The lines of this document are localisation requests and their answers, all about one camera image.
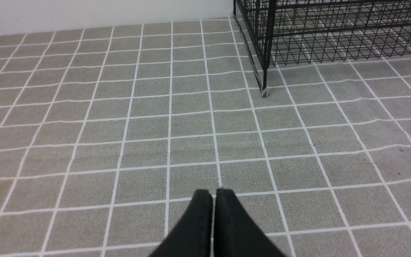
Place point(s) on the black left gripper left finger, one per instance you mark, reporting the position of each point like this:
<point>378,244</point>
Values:
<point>191,235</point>

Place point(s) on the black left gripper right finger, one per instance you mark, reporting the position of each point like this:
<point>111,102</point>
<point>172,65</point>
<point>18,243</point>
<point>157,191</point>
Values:
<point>235,233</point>

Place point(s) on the grey grid-pattern table mat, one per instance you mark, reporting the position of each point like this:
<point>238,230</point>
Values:
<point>105,134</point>

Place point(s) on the black wire rack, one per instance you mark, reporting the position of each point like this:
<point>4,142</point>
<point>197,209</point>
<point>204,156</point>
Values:
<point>292,32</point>

